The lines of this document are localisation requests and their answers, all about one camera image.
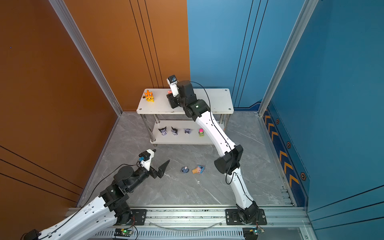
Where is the black purple kuromi figure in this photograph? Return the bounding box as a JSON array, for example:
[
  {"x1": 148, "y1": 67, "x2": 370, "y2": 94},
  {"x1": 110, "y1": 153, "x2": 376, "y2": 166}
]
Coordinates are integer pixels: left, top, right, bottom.
[{"x1": 159, "y1": 127, "x2": 167, "y2": 136}]

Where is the grey donkey toy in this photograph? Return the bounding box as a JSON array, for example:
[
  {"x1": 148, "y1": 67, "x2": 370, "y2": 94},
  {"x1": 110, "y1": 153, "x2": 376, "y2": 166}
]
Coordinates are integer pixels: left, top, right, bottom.
[{"x1": 181, "y1": 166, "x2": 190, "y2": 174}]

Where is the orange fox toy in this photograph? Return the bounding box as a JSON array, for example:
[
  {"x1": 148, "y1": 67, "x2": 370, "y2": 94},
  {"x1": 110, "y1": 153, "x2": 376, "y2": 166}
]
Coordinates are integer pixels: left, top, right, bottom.
[{"x1": 144, "y1": 90, "x2": 155, "y2": 102}]

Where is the blue small toy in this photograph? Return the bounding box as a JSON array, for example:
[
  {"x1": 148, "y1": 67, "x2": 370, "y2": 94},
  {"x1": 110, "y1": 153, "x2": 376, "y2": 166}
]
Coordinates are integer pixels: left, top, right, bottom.
[{"x1": 192, "y1": 165, "x2": 205, "y2": 174}]

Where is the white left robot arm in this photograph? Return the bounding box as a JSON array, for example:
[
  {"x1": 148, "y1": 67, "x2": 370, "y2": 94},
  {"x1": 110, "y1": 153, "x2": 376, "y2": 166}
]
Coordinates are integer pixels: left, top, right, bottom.
[{"x1": 21, "y1": 149, "x2": 170, "y2": 240}]

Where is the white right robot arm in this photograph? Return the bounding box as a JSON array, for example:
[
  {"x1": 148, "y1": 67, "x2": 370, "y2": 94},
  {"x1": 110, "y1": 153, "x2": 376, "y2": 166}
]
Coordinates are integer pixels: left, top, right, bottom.
[{"x1": 167, "y1": 75, "x2": 261, "y2": 225}]

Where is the white two-tier metal shelf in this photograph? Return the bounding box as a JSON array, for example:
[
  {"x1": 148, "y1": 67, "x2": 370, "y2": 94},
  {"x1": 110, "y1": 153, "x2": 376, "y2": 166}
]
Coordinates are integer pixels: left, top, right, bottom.
[{"x1": 136, "y1": 88, "x2": 235, "y2": 147}]

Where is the green circuit board left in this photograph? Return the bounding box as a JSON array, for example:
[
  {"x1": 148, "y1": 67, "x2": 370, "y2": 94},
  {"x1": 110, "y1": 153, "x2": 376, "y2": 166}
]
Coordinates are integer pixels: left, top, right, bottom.
[{"x1": 114, "y1": 229, "x2": 134, "y2": 238}]

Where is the circuit board right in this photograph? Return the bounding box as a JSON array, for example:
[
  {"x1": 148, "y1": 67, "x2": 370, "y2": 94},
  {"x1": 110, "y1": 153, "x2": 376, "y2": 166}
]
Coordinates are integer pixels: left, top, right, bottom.
[{"x1": 242, "y1": 227, "x2": 265, "y2": 240}]

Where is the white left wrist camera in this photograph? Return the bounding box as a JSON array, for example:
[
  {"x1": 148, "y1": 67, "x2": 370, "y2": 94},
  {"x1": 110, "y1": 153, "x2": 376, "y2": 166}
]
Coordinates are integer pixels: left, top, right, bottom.
[{"x1": 139, "y1": 149, "x2": 155, "y2": 171}]

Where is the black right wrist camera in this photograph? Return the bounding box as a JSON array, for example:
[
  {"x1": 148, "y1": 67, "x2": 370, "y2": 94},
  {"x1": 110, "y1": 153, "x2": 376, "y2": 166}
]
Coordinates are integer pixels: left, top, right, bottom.
[{"x1": 167, "y1": 75, "x2": 179, "y2": 97}]

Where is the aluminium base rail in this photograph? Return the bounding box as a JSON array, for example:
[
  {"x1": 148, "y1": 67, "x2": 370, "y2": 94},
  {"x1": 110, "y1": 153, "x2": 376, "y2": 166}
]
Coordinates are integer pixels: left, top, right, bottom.
[{"x1": 87, "y1": 207, "x2": 316, "y2": 240}]

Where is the aluminium corner post left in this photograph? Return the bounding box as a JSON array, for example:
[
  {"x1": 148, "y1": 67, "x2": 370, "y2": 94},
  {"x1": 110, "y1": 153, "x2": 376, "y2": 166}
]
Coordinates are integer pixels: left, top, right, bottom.
[{"x1": 49, "y1": 0, "x2": 123, "y2": 117}]

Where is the aluminium corner post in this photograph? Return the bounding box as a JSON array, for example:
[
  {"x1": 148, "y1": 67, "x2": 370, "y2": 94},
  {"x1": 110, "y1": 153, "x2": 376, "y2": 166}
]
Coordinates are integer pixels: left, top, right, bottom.
[
  {"x1": 49, "y1": 0, "x2": 123, "y2": 117},
  {"x1": 258, "y1": 0, "x2": 319, "y2": 117}
]

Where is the aluminium corner post right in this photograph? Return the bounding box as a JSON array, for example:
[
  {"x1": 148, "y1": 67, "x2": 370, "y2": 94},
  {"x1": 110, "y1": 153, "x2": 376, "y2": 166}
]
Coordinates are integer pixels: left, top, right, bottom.
[{"x1": 258, "y1": 0, "x2": 319, "y2": 117}]

